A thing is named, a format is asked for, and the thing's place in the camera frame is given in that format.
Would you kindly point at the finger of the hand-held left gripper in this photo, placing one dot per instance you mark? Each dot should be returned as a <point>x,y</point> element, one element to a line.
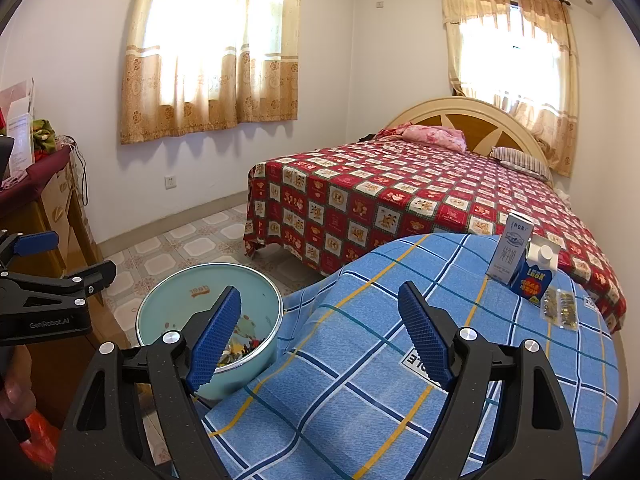
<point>75,287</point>
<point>35,242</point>

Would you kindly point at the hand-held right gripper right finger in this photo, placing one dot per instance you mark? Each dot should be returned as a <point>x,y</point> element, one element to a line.
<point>427,340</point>

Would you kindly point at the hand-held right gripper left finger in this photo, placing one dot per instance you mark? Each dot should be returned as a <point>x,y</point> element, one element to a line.
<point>217,345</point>

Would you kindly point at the yellow plastic wrapper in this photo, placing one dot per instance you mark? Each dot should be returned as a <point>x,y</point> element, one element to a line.
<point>234,346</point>

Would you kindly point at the teal round bin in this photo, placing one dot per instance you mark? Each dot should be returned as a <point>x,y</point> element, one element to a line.
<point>170,310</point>

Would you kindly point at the person's left hand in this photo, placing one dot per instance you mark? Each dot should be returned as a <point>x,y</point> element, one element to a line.
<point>17,385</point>

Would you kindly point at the cardboard boxes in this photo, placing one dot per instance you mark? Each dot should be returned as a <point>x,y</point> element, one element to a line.
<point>60,210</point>

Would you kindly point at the maroon cabinet cloth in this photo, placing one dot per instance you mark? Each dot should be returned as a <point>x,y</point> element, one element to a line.
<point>45,170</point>

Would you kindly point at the blue checked tablecloth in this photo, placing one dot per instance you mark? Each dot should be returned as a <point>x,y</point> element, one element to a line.
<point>350,360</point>

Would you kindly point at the green and red clothes pile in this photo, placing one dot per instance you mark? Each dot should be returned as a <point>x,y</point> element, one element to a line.
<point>44,135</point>

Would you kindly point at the white paper sheets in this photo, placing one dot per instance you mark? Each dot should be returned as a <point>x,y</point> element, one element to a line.
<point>20,130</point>

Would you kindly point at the grey and white milk carton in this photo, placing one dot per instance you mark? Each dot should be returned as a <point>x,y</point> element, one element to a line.
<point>507,255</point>

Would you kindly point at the blue drink carton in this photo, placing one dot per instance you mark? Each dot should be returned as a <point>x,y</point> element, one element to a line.
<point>535,280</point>

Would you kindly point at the clear packet of dark pieces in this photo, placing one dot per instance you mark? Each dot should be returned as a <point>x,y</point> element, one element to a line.
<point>560,307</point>

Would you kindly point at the red checked bedspread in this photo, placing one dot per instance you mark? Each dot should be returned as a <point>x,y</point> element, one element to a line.
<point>375,200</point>

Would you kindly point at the striped pillow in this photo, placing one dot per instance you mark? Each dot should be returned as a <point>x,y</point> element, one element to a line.
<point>520,160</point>

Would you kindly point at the pink pillow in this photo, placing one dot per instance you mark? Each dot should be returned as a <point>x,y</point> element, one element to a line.
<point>435,136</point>

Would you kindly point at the cream wooden headboard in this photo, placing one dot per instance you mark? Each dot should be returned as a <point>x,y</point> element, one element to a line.
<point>480,125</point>

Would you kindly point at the beige floral curtain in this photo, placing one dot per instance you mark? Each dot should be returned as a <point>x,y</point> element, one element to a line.
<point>550,85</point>
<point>200,60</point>

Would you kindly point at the white wall socket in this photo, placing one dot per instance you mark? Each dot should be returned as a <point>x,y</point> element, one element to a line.
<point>171,181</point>

